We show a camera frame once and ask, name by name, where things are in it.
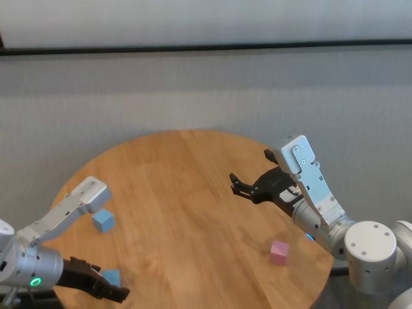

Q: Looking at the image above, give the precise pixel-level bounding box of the black wall rail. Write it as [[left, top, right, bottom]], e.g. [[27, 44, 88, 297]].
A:
[[0, 38, 412, 57]]

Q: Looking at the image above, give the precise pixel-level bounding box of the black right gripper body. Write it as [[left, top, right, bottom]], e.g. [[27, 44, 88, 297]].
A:
[[252, 166, 304, 220]]

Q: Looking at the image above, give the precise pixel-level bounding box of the pink cube block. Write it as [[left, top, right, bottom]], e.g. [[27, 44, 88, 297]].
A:
[[269, 239, 290, 267]]

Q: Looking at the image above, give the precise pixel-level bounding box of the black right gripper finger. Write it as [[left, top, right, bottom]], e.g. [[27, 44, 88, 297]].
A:
[[263, 148, 281, 169], [229, 173, 258, 203]]

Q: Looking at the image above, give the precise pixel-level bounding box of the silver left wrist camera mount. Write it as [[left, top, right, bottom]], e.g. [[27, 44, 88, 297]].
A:
[[17, 176, 112, 248]]

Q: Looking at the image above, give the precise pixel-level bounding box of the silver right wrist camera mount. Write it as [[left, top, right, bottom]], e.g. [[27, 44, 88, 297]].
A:
[[273, 135, 347, 231]]

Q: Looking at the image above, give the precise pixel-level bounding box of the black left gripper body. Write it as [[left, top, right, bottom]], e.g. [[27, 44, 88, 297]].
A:
[[56, 256, 104, 299]]

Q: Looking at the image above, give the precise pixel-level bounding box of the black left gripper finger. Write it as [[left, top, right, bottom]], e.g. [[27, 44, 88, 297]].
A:
[[94, 281, 131, 303], [84, 262, 104, 276]]

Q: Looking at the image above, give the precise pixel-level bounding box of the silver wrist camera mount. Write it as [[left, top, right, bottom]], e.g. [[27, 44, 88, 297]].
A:
[[273, 135, 347, 231], [17, 176, 112, 248]]

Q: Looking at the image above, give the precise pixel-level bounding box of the light blue cube block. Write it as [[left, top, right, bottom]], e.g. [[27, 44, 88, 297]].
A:
[[92, 208, 115, 233], [102, 269, 122, 288]]

